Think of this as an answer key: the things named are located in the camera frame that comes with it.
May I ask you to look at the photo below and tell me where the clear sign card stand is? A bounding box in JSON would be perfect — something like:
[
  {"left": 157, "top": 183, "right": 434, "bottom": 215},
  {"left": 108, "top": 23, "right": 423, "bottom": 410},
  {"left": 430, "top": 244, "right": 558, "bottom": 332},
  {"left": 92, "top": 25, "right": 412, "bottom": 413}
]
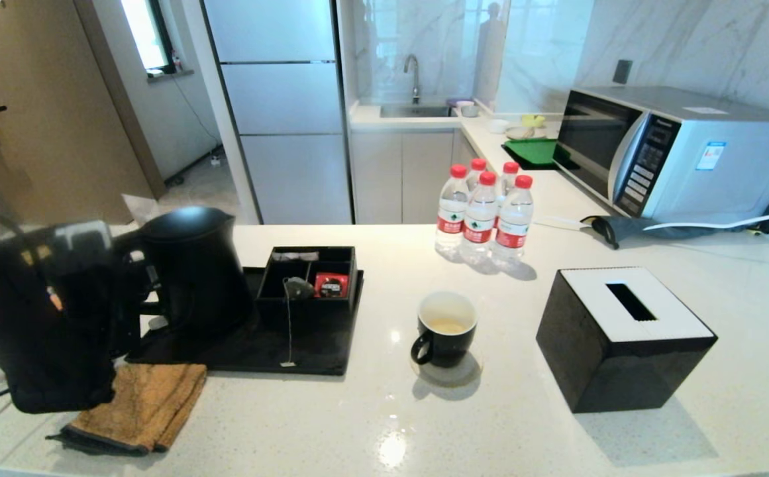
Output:
[{"left": 121, "top": 195, "right": 160, "bottom": 223}]

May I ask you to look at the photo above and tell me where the red-capped water bottle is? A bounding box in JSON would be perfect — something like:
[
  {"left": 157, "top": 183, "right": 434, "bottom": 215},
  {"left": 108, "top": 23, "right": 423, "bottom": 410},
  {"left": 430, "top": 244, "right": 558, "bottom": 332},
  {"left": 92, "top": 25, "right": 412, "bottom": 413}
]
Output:
[
  {"left": 435, "top": 166, "right": 470, "bottom": 258},
  {"left": 498, "top": 162, "right": 521, "bottom": 199},
  {"left": 467, "top": 159, "right": 489, "bottom": 193},
  {"left": 460, "top": 172, "right": 499, "bottom": 266},
  {"left": 491, "top": 176, "right": 535, "bottom": 271}
]

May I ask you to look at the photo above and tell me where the black compartment box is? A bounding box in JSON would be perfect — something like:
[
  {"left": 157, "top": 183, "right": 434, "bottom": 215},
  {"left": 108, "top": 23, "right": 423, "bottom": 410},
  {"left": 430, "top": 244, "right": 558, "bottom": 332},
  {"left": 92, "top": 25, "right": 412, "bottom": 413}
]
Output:
[{"left": 256, "top": 246, "right": 358, "bottom": 315}]

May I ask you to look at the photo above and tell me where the brown wooden door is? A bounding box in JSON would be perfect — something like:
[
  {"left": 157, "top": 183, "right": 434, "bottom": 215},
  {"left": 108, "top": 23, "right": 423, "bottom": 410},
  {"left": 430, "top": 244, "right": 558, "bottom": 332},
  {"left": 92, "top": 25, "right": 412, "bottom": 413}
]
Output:
[{"left": 0, "top": 0, "right": 160, "bottom": 225}]

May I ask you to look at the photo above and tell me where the silver microwave oven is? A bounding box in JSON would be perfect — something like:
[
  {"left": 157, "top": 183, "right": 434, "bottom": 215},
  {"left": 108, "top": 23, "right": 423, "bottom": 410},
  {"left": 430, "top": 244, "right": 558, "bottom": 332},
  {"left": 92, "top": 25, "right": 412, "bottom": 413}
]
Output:
[{"left": 552, "top": 85, "right": 769, "bottom": 223}]

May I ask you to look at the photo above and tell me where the window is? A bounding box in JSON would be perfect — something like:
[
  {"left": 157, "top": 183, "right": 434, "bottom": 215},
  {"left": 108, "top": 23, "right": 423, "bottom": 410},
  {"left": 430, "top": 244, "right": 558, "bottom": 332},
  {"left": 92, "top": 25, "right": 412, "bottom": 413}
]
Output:
[{"left": 121, "top": 0, "right": 179, "bottom": 76}]

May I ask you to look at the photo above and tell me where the black tissue box white lid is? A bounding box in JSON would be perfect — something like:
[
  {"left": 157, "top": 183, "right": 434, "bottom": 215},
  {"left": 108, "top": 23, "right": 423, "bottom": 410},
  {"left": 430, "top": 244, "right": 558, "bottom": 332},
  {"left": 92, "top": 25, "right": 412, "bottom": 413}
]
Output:
[{"left": 535, "top": 267, "right": 719, "bottom": 415}]

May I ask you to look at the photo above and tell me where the white kitchen cabinet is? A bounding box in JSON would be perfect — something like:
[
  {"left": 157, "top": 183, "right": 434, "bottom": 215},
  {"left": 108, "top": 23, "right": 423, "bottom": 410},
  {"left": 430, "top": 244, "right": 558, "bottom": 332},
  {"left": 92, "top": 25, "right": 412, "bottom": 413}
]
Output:
[{"left": 351, "top": 128, "right": 481, "bottom": 226}]

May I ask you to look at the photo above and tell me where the dark grey cloth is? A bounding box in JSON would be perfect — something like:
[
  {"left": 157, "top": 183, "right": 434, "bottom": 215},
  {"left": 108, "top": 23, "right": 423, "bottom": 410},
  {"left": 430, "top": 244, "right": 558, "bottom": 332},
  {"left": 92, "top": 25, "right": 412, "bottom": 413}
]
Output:
[{"left": 581, "top": 207, "right": 769, "bottom": 251}]

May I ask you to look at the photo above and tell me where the black mug white inside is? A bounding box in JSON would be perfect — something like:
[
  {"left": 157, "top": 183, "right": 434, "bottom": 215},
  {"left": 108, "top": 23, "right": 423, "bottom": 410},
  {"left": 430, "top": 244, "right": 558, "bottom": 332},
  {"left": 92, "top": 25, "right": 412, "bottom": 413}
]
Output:
[{"left": 411, "top": 291, "right": 478, "bottom": 369}]

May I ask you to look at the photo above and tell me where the chrome faucet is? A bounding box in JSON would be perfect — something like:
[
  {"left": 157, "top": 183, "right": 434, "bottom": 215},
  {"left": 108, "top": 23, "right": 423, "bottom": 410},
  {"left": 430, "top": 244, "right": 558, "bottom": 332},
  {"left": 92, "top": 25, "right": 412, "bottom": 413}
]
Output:
[{"left": 403, "top": 55, "right": 423, "bottom": 105}]

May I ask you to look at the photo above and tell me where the white power cable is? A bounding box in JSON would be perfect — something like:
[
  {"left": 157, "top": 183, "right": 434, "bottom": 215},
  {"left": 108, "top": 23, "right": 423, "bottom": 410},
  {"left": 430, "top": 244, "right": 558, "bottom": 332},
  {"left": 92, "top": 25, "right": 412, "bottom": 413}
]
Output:
[{"left": 533, "top": 211, "right": 769, "bottom": 234}]

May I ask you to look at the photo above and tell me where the black electric kettle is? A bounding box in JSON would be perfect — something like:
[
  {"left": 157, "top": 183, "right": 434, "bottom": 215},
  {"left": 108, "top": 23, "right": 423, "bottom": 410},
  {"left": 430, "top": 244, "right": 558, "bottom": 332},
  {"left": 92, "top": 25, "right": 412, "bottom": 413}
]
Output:
[{"left": 114, "top": 206, "right": 256, "bottom": 335}]

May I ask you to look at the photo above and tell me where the grey tea bag with string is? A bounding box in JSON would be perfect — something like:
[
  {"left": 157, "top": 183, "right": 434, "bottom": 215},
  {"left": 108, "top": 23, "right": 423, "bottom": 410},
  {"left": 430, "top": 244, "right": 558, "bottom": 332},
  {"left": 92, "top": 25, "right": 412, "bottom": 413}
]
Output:
[{"left": 282, "top": 277, "right": 317, "bottom": 368}]

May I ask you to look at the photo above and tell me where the steel sink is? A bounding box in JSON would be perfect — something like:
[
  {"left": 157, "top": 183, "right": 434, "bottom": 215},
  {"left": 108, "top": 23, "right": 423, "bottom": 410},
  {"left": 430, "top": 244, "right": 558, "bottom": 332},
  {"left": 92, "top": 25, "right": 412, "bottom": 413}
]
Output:
[{"left": 380, "top": 104, "right": 454, "bottom": 120}]

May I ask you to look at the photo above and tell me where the round clear coaster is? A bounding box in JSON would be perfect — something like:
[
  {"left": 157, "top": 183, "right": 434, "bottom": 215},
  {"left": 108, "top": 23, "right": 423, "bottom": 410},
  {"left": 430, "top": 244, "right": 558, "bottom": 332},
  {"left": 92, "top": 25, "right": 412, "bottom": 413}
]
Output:
[{"left": 411, "top": 351, "right": 484, "bottom": 389}]

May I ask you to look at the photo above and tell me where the orange-brown folded cloth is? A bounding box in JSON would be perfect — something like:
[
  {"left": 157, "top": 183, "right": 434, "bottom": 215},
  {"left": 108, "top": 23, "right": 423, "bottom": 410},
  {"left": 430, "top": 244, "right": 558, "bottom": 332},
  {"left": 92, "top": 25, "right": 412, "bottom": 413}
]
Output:
[{"left": 45, "top": 363, "right": 207, "bottom": 456}]

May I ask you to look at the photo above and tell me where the silver refrigerator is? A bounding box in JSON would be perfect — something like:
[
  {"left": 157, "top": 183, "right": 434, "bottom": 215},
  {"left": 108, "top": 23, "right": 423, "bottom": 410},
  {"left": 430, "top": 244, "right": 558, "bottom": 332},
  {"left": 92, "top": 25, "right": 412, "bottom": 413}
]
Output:
[{"left": 201, "top": 0, "right": 356, "bottom": 226}]

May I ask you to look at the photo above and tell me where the black serving tray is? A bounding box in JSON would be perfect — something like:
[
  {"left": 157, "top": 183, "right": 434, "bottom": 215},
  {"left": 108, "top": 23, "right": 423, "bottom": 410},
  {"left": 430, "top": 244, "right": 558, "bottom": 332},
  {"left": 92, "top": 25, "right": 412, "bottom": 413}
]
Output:
[{"left": 126, "top": 267, "right": 365, "bottom": 376}]

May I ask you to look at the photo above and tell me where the red sachet packet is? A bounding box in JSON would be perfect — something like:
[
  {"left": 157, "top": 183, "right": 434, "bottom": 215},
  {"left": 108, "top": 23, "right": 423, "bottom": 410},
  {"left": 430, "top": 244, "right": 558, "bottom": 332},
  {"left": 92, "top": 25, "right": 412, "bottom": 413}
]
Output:
[{"left": 315, "top": 273, "right": 350, "bottom": 299}]

